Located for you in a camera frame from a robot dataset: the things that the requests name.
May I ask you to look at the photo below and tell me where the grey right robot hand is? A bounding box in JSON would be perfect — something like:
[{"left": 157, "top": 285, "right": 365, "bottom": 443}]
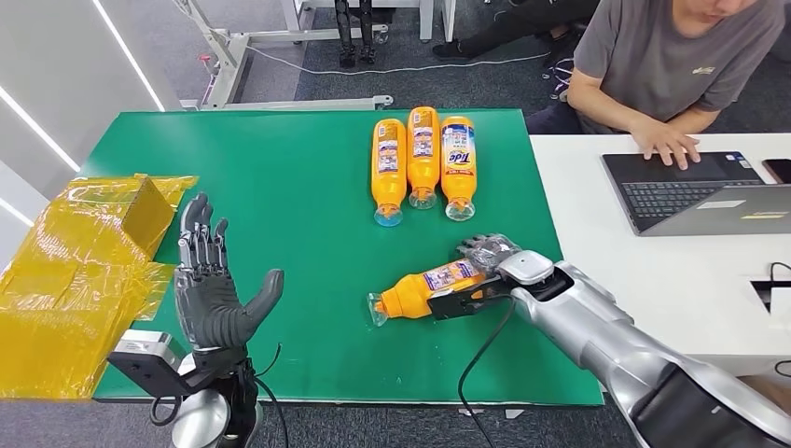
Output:
[{"left": 455, "top": 233, "right": 523, "bottom": 276}]

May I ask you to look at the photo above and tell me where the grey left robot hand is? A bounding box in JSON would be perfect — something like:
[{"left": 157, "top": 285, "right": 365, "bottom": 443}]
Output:
[{"left": 173, "top": 192, "right": 286, "bottom": 353}]

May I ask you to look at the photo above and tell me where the orange Tide detergent bottle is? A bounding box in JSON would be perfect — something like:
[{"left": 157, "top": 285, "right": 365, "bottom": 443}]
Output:
[{"left": 440, "top": 115, "right": 478, "bottom": 222}]

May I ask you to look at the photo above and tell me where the green table mat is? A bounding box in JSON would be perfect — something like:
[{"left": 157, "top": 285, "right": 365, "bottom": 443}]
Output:
[{"left": 80, "top": 108, "right": 605, "bottom": 408}]

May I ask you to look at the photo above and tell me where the white desk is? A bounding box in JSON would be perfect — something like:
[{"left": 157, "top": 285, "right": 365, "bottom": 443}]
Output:
[
  {"left": 295, "top": 0, "right": 459, "bottom": 43},
  {"left": 530, "top": 131, "right": 791, "bottom": 378}
]

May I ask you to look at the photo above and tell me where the yellow film wrapped box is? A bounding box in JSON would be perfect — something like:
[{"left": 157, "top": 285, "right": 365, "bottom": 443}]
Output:
[{"left": 0, "top": 173, "right": 201, "bottom": 400}]

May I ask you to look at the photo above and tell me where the black office chair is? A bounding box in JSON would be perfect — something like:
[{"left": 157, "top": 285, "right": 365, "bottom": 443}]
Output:
[{"left": 542, "top": 36, "right": 579, "bottom": 102}]

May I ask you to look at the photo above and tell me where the dark grey laptop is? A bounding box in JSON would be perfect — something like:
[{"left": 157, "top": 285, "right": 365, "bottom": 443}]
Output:
[{"left": 601, "top": 149, "right": 791, "bottom": 238}]

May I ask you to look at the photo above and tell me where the person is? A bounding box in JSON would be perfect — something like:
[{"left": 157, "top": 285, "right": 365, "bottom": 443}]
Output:
[
  {"left": 432, "top": 0, "right": 598, "bottom": 60},
  {"left": 525, "top": 0, "right": 791, "bottom": 171}
]

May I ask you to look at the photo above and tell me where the black phone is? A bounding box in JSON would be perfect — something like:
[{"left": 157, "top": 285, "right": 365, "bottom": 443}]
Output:
[{"left": 761, "top": 158, "right": 791, "bottom": 186}]

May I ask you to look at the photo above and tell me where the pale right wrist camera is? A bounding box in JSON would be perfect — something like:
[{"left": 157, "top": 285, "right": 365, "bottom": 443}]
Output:
[{"left": 427, "top": 250, "right": 556, "bottom": 321}]

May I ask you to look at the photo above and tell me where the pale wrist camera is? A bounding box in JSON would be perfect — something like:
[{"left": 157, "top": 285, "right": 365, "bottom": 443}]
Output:
[
  {"left": 427, "top": 250, "right": 556, "bottom": 321},
  {"left": 107, "top": 329, "right": 193, "bottom": 399}
]

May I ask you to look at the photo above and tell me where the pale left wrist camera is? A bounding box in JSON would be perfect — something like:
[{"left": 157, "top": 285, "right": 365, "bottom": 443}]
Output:
[{"left": 107, "top": 329, "right": 193, "bottom": 399}]

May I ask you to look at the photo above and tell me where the black looped cable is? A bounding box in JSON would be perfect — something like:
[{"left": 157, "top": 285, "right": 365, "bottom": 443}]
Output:
[{"left": 149, "top": 395, "right": 184, "bottom": 427}]

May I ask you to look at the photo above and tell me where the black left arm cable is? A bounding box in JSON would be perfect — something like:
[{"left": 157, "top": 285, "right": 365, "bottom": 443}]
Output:
[{"left": 250, "top": 343, "right": 290, "bottom": 448}]

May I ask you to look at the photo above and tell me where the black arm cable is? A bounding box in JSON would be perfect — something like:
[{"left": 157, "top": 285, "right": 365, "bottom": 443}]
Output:
[
  {"left": 457, "top": 296, "right": 517, "bottom": 448},
  {"left": 250, "top": 343, "right": 290, "bottom": 448}
]

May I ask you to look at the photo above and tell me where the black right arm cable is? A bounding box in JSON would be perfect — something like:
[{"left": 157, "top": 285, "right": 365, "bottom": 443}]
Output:
[{"left": 457, "top": 296, "right": 517, "bottom": 448}]

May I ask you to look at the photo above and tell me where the white floor cable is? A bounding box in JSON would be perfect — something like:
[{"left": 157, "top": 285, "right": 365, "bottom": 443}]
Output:
[{"left": 245, "top": 44, "right": 551, "bottom": 77}]

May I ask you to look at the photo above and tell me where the white hoist frame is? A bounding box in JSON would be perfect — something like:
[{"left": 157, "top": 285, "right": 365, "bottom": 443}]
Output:
[{"left": 170, "top": 0, "right": 395, "bottom": 113}]

